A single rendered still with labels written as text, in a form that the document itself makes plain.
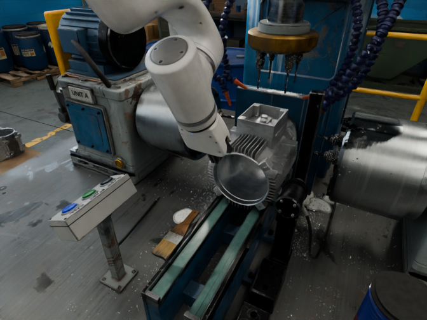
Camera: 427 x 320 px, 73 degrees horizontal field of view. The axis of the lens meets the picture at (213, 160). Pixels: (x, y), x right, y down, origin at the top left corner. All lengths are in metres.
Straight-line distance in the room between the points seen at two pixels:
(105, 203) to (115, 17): 0.37
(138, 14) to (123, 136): 0.65
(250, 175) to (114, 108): 0.48
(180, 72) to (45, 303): 0.64
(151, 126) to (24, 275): 0.52
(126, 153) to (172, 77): 0.63
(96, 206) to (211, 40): 0.39
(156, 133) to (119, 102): 0.15
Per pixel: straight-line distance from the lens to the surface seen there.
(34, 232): 1.06
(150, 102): 0.93
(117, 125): 1.02
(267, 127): 0.73
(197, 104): 0.50
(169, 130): 0.89
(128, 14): 0.42
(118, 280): 0.83
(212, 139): 0.58
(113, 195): 0.66
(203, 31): 0.53
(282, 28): 0.77
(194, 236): 0.74
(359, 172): 0.74
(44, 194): 1.19
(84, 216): 0.62
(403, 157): 0.75
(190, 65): 0.46
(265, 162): 0.69
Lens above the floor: 1.46
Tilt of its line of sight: 33 degrees down
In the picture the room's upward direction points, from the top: straight up
